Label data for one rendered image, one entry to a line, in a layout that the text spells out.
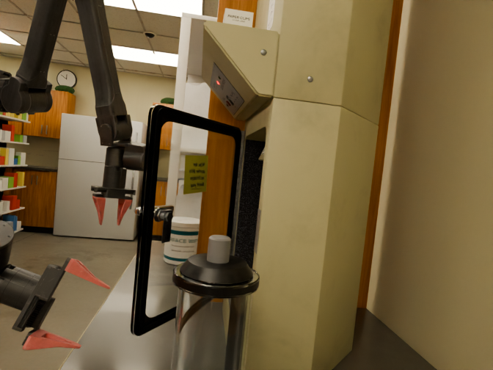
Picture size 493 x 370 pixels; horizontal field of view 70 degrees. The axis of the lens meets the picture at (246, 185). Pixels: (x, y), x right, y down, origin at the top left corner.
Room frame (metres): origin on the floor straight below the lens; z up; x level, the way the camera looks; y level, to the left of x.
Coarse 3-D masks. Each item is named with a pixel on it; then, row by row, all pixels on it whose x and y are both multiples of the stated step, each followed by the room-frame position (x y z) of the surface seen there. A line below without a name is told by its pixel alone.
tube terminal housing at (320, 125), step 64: (320, 0) 0.55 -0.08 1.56; (384, 0) 0.68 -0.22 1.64; (320, 64) 0.55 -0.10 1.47; (384, 64) 0.71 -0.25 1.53; (256, 128) 0.68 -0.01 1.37; (320, 128) 0.55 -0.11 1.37; (320, 192) 0.56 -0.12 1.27; (256, 256) 0.55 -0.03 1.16; (320, 256) 0.56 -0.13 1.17; (256, 320) 0.54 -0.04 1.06; (320, 320) 0.57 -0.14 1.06
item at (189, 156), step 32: (192, 128) 0.68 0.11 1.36; (160, 160) 0.60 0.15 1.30; (192, 160) 0.68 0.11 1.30; (224, 160) 0.79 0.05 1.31; (160, 192) 0.61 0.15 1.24; (192, 192) 0.69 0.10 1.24; (224, 192) 0.80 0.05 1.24; (160, 224) 0.62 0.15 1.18; (192, 224) 0.70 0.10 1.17; (224, 224) 0.81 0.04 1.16; (160, 256) 0.62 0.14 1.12; (160, 288) 0.63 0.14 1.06
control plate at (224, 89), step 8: (216, 72) 0.66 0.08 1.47; (216, 80) 0.71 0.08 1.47; (224, 80) 0.65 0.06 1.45; (216, 88) 0.77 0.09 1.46; (224, 88) 0.70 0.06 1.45; (232, 88) 0.65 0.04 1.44; (224, 96) 0.76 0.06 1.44; (240, 96) 0.64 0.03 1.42; (240, 104) 0.68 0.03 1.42; (232, 112) 0.82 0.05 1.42
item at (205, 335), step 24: (216, 288) 0.38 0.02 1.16; (240, 288) 0.39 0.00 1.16; (192, 312) 0.39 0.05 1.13; (216, 312) 0.39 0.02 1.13; (240, 312) 0.40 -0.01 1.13; (192, 336) 0.39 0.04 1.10; (216, 336) 0.39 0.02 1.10; (240, 336) 0.41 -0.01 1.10; (192, 360) 0.39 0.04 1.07; (216, 360) 0.39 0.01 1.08; (240, 360) 0.41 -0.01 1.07
